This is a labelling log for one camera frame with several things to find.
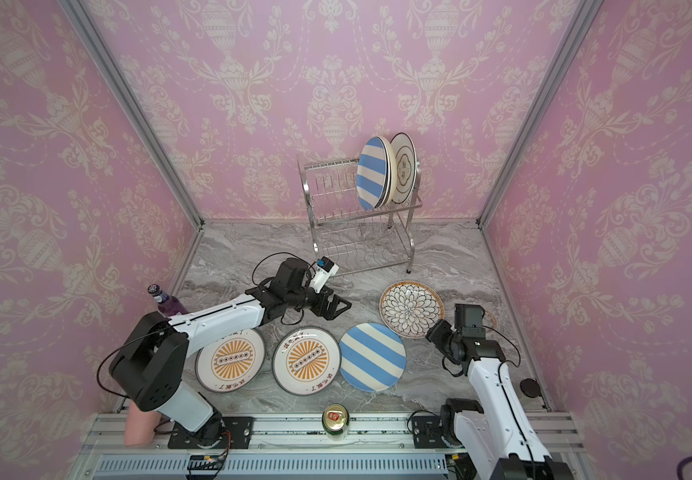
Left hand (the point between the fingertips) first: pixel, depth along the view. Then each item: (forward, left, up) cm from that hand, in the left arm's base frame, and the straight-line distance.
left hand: (341, 300), depth 84 cm
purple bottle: (-3, +48, +1) cm, 48 cm away
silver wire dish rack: (+34, 0, -10) cm, 36 cm away
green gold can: (-30, 0, -2) cm, 30 cm away
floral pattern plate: (+4, -22, -11) cm, 25 cm away
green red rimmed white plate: (+19, -12, +20) cm, 30 cm away
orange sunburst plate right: (-13, +10, -12) cm, 20 cm away
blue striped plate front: (-11, -9, -13) cm, 19 cm away
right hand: (-7, -27, -6) cm, 29 cm away
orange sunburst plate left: (-14, +31, -13) cm, 36 cm away
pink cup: (-31, +47, -9) cm, 57 cm away
